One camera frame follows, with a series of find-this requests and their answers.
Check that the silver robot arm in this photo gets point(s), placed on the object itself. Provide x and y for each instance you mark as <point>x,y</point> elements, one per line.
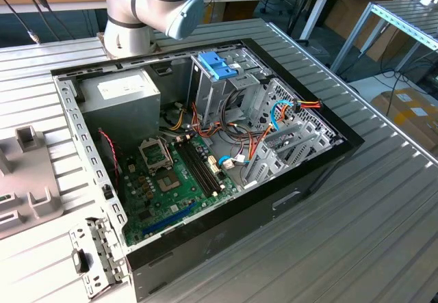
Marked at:
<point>154,2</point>

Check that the CPU socket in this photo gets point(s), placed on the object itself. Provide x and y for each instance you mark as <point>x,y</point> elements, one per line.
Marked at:
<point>167,182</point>

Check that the metal disk bay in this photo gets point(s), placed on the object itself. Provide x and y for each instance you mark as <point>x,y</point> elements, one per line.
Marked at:
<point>270,159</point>

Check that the blue expansion slot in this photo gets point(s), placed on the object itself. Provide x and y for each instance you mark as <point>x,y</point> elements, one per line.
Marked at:
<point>169,219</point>

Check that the green motherboard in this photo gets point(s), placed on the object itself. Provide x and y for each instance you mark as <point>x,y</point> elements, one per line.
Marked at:
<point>191,193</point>

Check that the cardboard box with labels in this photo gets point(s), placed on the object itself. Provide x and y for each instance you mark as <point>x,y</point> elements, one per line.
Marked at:
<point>403,118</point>

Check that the black RAM slot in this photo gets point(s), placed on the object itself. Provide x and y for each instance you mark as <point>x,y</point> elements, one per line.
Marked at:
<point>203,164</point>
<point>195,168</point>

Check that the grey power supply unit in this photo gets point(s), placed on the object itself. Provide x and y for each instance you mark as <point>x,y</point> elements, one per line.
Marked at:
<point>119,111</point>

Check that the black tripod stand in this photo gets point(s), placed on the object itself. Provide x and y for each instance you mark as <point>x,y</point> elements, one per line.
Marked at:
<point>301,9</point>

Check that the blue plastic bay latch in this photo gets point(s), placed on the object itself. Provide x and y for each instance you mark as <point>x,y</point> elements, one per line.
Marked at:
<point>214,65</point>

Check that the open black PC case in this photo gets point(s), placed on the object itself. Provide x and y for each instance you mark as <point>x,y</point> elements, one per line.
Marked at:
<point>222,238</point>

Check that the grey parts rack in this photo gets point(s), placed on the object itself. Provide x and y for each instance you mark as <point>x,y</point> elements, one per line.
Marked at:
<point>31,173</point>

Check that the metal drive cage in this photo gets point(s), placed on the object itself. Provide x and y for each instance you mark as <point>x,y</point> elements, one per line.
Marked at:
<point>212,94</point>

